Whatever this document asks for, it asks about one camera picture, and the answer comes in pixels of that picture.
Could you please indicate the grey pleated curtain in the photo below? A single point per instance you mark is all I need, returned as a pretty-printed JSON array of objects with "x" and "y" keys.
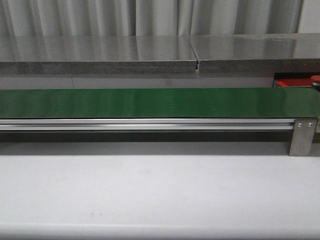
[{"x": 148, "y": 17}]

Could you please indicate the grey stone countertop shelf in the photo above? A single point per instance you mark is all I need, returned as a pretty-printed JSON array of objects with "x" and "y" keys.
[{"x": 204, "y": 54}]

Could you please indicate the green conveyor belt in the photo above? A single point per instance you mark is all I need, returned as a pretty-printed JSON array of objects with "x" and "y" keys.
[{"x": 261, "y": 102}]

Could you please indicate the red plastic tray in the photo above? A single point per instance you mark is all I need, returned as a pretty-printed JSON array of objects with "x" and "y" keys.
[{"x": 292, "y": 82}]

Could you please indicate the steel conveyor support bracket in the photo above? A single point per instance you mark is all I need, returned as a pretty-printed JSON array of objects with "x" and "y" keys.
[{"x": 302, "y": 137}]

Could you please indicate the red mushroom push button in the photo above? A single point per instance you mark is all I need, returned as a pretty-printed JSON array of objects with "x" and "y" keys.
[{"x": 315, "y": 81}]

